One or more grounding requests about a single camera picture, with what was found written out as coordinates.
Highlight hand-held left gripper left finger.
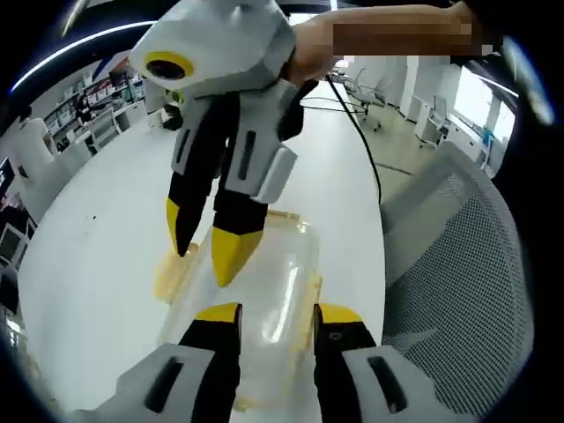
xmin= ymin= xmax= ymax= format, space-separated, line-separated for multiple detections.
xmin=71 ymin=301 xmax=244 ymax=423

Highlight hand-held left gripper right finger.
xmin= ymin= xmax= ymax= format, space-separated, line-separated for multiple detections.
xmin=312 ymin=302 xmax=442 ymax=423

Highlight clear plastic box yellow buckles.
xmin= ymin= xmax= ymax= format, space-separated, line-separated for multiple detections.
xmin=151 ymin=208 xmax=326 ymax=416

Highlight person's right hand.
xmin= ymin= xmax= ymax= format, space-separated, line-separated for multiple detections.
xmin=286 ymin=16 xmax=335 ymax=85

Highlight black object beside plant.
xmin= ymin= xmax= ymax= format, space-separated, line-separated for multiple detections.
xmin=161 ymin=103 xmax=184 ymax=131

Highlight white storage shelf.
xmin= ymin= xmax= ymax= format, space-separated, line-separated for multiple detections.
xmin=42 ymin=65 xmax=146 ymax=136

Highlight grey mesh office chair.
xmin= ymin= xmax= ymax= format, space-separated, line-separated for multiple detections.
xmin=379 ymin=140 xmax=531 ymax=398

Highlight curved ceiling light strip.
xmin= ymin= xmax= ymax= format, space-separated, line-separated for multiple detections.
xmin=11 ymin=19 xmax=160 ymax=90

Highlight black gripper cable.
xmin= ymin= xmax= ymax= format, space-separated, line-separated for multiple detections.
xmin=299 ymin=73 xmax=382 ymax=204

